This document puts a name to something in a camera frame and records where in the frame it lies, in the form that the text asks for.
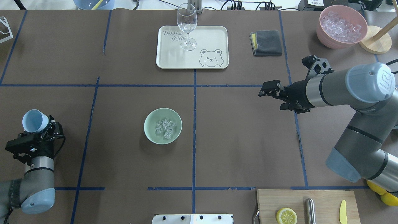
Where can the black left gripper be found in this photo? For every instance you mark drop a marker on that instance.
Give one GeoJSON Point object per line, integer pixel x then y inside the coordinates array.
{"type": "Point", "coordinates": [47, 146]}

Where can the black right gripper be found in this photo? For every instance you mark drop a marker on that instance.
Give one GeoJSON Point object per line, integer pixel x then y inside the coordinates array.
{"type": "Point", "coordinates": [297, 95]}

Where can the light blue plastic cup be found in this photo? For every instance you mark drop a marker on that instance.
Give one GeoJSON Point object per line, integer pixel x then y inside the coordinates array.
{"type": "Point", "coordinates": [34, 121]}

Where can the ice cubes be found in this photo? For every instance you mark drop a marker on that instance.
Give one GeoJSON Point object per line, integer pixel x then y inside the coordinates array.
{"type": "Point", "coordinates": [165, 128]}

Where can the light green bowl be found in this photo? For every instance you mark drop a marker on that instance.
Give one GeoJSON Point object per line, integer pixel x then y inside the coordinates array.
{"type": "Point", "coordinates": [158, 114]}

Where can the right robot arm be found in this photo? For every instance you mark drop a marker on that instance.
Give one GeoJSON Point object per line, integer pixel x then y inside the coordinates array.
{"type": "Point", "coordinates": [368, 89]}

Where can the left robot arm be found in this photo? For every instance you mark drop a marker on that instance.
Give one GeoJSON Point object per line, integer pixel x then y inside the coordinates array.
{"type": "Point", "coordinates": [35, 192]}

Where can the pink bowl of ice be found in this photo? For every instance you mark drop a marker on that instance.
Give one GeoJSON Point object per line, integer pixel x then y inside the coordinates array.
{"type": "Point", "coordinates": [340, 27]}

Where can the blue bowl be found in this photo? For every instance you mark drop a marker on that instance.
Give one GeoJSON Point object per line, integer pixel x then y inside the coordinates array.
{"type": "Point", "coordinates": [89, 4]}

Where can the cream bear tray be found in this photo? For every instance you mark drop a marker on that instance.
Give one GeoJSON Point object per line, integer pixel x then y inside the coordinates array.
{"type": "Point", "coordinates": [207, 48]}

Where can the wooden mug stand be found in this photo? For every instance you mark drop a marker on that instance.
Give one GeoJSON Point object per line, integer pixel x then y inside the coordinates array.
{"type": "Point", "coordinates": [377, 40]}

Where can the lemon half slice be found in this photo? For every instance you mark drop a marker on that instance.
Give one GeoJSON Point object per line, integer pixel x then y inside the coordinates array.
{"type": "Point", "coordinates": [286, 216]}

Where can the clear wine glass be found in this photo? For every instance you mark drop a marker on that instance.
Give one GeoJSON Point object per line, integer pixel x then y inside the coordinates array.
{"type": "Point", "coordinates": [187, 22]}

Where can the yellow plastic knife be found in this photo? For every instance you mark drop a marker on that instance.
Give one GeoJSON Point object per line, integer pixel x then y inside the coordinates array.
{"type": "Point", "coordinates": [343, 212]}

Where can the yellow lemon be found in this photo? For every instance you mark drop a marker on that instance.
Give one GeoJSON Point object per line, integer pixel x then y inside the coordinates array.
{"type": "Point", "coordinates": [389, 199]}
{"type": "Point", "coordinates": [375, 188]}

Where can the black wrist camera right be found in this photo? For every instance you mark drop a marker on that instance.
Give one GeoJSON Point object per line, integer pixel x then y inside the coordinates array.
{"type": "Point", "coordinates": [316, 66]}

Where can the white wire rack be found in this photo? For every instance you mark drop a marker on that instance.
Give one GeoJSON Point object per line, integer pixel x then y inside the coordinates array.
{"type": "Point", "coordinates": [5, 30]}

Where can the steel cylinder handle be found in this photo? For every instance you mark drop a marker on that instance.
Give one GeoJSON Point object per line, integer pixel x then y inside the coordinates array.
{"type": "Point", "coordinates": [310, 211]}

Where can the aluminium frame post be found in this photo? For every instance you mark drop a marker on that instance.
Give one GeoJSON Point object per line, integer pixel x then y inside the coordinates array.
{"type": "Point", "coordinates": [197, 4]}

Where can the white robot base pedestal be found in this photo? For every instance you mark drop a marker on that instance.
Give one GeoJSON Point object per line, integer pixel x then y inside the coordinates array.
{"type": "Point", "coordinates": [193, 219]}

